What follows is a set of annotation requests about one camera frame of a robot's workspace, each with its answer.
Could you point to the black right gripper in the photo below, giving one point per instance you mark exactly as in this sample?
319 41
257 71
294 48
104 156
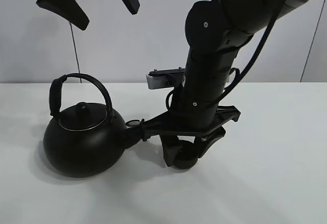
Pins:
193 107

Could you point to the small black teacup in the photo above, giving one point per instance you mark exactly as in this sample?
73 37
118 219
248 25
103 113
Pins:
187 156

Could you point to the black round teapot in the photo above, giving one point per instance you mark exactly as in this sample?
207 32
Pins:
88 138

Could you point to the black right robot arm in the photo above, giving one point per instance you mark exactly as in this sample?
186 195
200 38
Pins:
225 39

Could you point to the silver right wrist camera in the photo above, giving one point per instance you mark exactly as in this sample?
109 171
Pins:
158 79

